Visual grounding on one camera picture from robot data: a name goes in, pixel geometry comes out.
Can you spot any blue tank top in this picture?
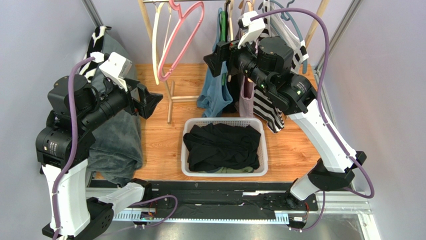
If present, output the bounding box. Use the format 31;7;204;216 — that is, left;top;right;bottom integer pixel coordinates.
196;7;234;118

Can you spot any green plastic hanger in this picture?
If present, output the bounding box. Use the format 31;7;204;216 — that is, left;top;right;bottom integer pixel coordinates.
220;10;228;86

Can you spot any pink plastic hanger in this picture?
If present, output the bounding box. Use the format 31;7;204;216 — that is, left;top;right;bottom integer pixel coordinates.
157;0;206;83

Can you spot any cream wooden hanger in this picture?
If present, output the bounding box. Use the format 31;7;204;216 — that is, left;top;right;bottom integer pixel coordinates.
151;0;172;86

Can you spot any green tank top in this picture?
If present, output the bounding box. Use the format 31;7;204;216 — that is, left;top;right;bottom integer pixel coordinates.
202;166;255;174

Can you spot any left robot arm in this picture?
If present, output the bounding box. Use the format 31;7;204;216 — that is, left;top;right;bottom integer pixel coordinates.
35;74;163;240

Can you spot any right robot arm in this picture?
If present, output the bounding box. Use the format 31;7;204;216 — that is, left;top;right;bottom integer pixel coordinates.
203;36;367;209

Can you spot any black tank top on cream hanger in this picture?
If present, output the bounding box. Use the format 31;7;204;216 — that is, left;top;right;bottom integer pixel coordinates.
223;75;239;113

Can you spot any black white striped tank top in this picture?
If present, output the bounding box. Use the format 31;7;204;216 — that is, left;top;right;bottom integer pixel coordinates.
253;20;296;134

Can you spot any cream plastic hanger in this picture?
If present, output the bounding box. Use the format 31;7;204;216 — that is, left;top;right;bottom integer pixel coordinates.
225;0;234;42

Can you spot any light wooden hanger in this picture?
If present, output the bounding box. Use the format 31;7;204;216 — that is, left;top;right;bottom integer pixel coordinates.
238;0;256;16

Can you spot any teal plastic hanger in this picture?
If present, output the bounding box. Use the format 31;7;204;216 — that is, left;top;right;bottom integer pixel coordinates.
262;12;309;74

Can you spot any wooden clothes rack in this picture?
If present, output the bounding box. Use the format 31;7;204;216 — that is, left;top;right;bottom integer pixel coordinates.
138;0;330;124

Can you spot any white plastic basket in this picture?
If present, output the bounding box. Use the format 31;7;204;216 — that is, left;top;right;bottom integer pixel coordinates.
180;117;269;178

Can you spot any grey zebra cushion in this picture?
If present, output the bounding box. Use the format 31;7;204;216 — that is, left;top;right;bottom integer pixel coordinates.
39;25;144;186

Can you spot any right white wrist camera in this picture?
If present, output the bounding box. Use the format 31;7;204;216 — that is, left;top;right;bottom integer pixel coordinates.
237;11;266;49

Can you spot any aluminium frame post left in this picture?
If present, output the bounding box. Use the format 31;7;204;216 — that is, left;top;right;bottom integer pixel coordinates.
81;0;104;27

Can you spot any aluminium frame post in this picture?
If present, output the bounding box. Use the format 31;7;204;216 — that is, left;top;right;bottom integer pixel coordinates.
313;0;363;127
81;0;104;27

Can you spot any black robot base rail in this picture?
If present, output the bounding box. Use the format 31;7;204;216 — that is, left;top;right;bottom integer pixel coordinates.
133;181;325;229

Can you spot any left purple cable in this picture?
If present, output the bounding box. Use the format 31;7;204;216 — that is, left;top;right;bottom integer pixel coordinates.
50;56;97;240

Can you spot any aluminium frame post right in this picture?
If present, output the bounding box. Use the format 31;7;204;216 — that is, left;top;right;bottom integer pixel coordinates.
313;0;363;127

